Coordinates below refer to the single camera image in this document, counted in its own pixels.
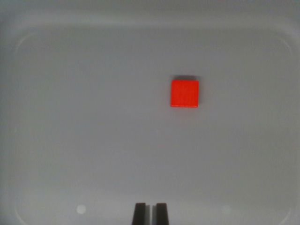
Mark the red square block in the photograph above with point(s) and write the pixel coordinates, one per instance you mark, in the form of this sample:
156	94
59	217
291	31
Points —
184	93

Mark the white plastic tray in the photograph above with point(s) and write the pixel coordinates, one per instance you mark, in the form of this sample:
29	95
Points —
93	117

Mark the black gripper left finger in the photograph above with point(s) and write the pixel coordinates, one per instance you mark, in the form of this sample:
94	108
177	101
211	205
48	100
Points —
139	214

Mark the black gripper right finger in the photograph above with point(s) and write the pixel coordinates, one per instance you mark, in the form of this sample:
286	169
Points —
162	214

